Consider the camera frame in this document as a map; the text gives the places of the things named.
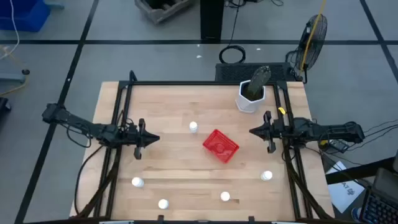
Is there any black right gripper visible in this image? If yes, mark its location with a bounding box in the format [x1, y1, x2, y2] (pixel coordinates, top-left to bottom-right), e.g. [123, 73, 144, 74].
[248, 110, 287, 154]

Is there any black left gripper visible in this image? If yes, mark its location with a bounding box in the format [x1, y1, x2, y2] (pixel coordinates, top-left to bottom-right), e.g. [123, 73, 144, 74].
[124, 118, 161, 160]

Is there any red plastic mesh basket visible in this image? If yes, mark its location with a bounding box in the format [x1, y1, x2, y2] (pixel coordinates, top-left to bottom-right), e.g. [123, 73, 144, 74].
[202, 129, 240, 164]

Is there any white hexagonal plant pot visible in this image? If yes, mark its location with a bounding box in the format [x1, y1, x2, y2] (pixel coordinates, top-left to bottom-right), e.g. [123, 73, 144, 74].
[235, 80, 267, 114]

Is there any green cactus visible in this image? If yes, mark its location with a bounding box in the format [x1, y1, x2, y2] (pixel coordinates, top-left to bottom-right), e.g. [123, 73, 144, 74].
[247, 65, 272, 100]

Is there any black perforated case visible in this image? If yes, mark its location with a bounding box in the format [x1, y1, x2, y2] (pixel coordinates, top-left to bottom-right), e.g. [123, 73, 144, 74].
[215, 62, 296, 83]

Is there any black power supply box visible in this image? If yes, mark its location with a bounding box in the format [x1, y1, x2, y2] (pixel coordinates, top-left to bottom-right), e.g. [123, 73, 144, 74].
[322, 138, 349, 154]

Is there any white paper sheet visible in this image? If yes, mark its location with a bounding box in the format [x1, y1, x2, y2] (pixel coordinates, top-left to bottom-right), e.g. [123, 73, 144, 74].
[325, 160, 365, 214]

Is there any black floor fan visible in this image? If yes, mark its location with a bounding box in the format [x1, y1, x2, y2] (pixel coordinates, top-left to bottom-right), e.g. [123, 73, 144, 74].
[294, 14, 328, 85]

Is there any grey wooden crate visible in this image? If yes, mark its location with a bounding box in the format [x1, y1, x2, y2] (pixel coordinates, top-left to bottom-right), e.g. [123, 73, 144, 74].
[134, 0, 197, 25]

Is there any black column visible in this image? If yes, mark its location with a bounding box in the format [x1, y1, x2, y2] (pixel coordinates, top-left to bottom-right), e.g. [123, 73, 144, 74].
[200, 0, 225, 44]

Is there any black laptop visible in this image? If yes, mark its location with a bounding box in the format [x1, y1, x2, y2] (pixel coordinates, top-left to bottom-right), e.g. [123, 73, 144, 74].
[372, 167, 398, 200]

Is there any black keyboard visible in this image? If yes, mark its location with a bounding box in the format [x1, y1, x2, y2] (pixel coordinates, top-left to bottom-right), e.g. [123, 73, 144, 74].
[360, 186, 398, 224]

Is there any black stand foot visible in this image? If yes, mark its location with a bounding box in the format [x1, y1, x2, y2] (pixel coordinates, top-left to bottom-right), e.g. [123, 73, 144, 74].
[0, 96, 12, 113]

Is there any grey stand base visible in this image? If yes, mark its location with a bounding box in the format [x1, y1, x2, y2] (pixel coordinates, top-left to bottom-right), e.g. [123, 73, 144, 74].
[0, 68, 31, 85]

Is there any blue plastic bin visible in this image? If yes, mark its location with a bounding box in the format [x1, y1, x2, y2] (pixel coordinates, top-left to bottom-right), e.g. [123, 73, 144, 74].
[0, 0, 52, 33]

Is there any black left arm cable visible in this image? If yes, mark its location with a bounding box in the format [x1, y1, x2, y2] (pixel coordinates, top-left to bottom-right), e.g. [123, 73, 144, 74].
[73, 144, 105, 215]

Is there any black aluminium table frame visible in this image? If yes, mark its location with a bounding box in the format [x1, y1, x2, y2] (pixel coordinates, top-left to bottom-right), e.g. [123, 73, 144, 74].
[70, 70, 335, 224]

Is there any black coiled cable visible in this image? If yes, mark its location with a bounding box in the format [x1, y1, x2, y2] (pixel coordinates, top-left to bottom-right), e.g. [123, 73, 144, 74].
[218, 0, 246, 65]

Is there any yellow cable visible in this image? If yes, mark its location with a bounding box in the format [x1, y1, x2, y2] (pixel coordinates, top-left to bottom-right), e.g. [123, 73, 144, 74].
[298, 0, 328, 78]
[0, 45, 29, 96]

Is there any white cable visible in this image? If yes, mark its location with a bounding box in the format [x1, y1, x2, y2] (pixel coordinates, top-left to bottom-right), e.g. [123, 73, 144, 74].
[0, 0, 20, 62]

